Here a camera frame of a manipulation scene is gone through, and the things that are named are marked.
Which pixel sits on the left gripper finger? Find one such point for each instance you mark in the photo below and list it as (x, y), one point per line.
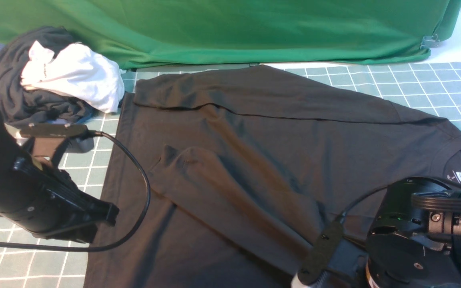
(83, 234)
(100, 211)

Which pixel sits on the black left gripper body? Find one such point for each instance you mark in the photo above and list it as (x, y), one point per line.
(34, 194)

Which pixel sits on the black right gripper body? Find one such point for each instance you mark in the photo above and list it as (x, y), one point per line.
(401, 254)

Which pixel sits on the gray long sleeve shirt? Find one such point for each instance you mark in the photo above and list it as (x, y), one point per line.
(247, 166)

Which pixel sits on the dark gray crumpled shirt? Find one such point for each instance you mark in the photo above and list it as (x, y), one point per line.
(53, 38)

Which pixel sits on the white crumpled shirt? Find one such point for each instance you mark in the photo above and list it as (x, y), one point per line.
(76, 71)

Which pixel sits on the green grid table mat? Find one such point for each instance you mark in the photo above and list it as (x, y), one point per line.
(431, 87)

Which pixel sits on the green backdrop cloth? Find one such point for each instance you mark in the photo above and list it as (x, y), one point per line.
(148, 33)

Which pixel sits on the metal binder clip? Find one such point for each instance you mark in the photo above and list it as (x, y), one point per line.
(430, 41)

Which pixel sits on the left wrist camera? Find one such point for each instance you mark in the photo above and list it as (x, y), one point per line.
(77, 136)

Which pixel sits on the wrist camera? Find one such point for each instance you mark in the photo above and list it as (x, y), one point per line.
(77, 136)
(335, 261)

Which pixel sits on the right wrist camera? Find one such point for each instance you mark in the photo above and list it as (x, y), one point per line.
(335, 261)

